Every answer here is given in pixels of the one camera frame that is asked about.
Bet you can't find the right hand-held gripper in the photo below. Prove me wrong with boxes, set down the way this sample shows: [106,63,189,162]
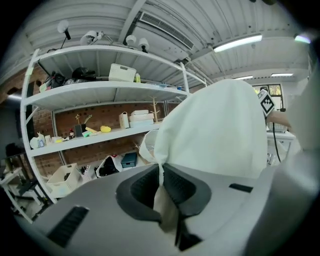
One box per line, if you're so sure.
[257,89,277,118]

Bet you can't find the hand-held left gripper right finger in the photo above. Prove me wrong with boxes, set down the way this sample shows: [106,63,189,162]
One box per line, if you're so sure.
[162,163,285,256]

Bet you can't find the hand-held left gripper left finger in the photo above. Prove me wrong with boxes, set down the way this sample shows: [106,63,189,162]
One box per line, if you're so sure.
[32,163,181,256]

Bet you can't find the white clothes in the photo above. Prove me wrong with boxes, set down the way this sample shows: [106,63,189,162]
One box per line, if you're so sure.
[138,79,269,235]

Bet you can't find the person's right forearm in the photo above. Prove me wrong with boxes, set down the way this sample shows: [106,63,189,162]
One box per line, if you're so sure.
[268,109,293,130]

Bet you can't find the window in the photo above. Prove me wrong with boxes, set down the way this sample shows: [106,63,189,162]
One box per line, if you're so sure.
[252,84,284,111]

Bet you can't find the white perforated appliance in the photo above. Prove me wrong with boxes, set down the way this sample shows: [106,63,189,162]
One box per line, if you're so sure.
[265,121,289,134]

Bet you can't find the white table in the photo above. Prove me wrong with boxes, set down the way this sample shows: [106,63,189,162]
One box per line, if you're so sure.
[265,130,298,165]

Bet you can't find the cup of pens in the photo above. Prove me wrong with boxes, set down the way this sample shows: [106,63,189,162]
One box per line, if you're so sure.
[76,164,94,184]

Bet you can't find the black and white bag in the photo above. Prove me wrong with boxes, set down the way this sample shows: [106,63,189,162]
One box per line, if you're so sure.
[94,154,124,179]

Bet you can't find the large white plastic basket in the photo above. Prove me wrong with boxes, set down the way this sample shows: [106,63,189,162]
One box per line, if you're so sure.
[46,162,82,199]

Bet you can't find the dark teal box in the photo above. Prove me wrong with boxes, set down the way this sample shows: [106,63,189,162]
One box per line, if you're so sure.
[120,152,139,169]

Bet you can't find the white metal shelving unit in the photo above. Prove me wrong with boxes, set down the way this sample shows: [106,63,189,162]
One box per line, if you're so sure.
[20,44,191,225]
[179,61,209,97]

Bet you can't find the black metal stand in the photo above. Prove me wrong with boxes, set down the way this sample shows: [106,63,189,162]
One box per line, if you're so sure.
[0,142,48,208]

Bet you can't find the yellow and green stationery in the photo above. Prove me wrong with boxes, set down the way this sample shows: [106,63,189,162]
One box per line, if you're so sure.
[81,126,100,138]

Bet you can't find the black pen holder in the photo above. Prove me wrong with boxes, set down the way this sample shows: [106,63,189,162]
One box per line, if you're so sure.
[74,113,86,138]

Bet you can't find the white plastic bag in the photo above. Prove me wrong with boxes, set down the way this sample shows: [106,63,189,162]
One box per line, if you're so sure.
[29,133,47,151]

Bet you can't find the beige wooden box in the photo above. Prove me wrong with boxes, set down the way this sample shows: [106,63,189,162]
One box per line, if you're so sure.
[118,111,131,130]

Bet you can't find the stack of pastel flat boxes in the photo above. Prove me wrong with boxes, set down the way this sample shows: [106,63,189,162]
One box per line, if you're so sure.
[128,109,155,129]

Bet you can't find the wooden tree-shaped stand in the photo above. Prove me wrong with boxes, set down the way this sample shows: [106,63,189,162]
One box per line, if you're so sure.
[148,95,164,125]

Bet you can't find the ceiling air vent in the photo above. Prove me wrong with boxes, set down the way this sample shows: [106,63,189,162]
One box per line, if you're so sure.
[138,10,196,51]

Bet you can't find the white cylinder lamp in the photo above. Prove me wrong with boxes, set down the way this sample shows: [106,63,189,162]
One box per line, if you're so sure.
[79,29,105,46]
[138,37,151,54]

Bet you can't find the black bags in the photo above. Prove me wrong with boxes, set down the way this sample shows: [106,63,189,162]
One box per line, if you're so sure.
[42,70,68,89]

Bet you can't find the small white slotted basket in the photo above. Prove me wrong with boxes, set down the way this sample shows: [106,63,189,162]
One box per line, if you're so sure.
[108,62,137,83]

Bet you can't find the black helmet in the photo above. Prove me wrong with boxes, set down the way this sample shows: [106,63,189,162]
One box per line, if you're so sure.
[71,66,97,81]

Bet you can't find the white round lamp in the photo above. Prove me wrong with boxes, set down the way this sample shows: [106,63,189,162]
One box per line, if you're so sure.
[125,34,137,48]
[47,19,73,54]

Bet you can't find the black cable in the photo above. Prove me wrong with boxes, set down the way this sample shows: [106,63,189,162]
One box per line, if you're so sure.
[271,121,283,164]

